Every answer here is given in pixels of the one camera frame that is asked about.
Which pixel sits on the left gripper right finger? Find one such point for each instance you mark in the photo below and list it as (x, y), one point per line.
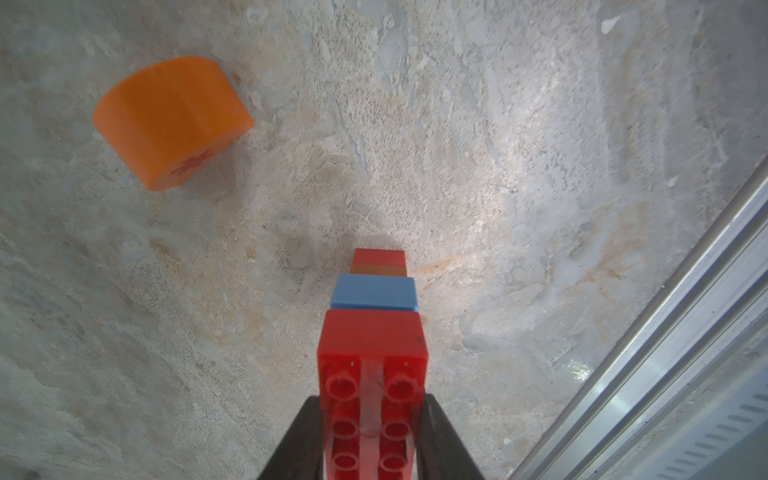
(440, 453)

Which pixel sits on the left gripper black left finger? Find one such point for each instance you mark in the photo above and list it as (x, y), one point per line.
(299, 455)

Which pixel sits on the red 2x4 lego brick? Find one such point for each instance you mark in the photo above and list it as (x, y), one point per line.
(372, 368)

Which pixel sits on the blue 2x4 lego brick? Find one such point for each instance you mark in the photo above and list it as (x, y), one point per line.
(370, 292)

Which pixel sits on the brown 2x2 lego brick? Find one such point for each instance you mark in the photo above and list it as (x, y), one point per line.
(380, 270)

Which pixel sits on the red 2x2 lego brick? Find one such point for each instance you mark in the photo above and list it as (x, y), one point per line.
(395, 258)

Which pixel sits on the orange half-round lego piece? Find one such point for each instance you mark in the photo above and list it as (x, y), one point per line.
(170, 119)

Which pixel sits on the aluminium mounting rail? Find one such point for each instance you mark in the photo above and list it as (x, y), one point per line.
(711, 303)

